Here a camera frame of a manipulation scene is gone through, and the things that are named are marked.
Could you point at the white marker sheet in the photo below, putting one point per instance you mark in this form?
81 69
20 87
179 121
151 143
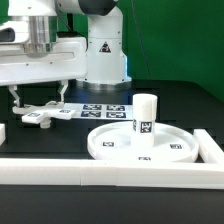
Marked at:
101 111

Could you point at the white U-shaped fence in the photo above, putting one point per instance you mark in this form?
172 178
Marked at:
207 175

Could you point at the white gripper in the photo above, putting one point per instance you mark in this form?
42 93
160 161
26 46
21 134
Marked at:
66 61

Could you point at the white cross-shaped table base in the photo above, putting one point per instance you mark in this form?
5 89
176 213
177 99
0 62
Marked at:
42 115

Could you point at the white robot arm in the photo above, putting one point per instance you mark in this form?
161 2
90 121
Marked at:
33 50

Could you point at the white round table top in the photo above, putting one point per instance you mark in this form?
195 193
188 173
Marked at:
118 141

